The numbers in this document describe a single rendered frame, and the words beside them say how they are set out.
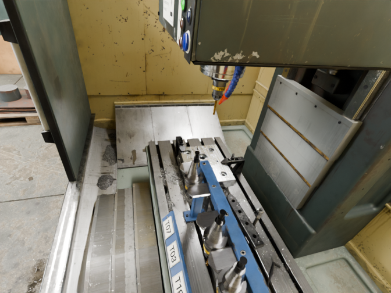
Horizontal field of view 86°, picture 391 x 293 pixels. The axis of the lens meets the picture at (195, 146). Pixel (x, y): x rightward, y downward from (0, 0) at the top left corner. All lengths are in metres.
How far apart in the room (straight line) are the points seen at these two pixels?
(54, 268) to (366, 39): 1.21
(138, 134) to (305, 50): 1.45
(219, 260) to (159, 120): 1.43
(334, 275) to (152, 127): 1.53
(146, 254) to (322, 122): 0.93
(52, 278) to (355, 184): 1.20
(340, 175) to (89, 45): 1.65
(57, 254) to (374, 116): 1.30
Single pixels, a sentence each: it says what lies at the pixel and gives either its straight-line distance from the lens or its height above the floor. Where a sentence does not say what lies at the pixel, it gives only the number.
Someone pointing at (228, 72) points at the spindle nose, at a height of 1.53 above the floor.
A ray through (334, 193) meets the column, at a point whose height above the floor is 1.11.
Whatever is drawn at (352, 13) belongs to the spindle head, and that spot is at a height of 1.72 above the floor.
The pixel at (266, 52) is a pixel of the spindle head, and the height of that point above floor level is 1.65.
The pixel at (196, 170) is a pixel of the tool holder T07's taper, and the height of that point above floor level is 1.26.
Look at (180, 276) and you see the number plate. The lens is 0.84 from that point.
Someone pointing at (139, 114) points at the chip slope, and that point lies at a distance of 1.87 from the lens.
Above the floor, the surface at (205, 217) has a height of 1.22.
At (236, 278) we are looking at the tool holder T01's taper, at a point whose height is 1.28.
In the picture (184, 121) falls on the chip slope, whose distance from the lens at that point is 1.86.
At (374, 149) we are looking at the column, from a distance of 0.94.
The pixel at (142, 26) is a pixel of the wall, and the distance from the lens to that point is 1.72.
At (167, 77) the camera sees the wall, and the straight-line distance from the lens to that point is 1.83.
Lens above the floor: 1.73
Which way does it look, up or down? 37 degrees down
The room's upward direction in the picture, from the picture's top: 8 degrees clockwise
